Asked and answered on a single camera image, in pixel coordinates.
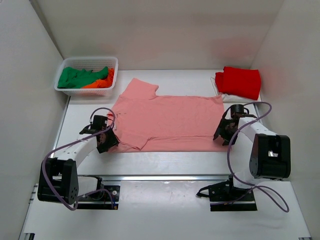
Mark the purple cable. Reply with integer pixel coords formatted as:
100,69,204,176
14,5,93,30
41,107,118,211
210,101,290,213

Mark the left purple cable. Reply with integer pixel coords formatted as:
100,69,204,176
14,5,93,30
41,107,118,211

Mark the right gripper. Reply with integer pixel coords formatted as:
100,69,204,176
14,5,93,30
214,118,240,146

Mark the folded white t-shirt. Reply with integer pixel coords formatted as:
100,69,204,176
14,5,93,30
210,76,261,103

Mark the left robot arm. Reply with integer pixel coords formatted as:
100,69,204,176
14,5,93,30
37,115,119,207

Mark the folded red t-shirt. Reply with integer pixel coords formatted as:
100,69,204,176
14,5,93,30
214,66,262,100

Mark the pink t-shirt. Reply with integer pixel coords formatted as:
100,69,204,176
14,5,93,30
110,78,227,153

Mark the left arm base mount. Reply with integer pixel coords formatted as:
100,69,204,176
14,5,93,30
77,175,121,211

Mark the orange t-shirt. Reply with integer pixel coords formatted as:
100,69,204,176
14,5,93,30
82,68,115,89

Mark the white plastic basket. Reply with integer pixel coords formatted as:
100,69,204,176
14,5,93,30
54,56,119,97

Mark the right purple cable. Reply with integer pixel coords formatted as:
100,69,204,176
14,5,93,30
210,101,290,213

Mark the green t-shirt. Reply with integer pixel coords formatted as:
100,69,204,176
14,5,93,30
57,66,109,89

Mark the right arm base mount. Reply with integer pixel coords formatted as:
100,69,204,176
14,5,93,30
196,176,258,212

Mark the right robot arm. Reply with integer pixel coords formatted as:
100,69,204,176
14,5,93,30
213,104,291,200

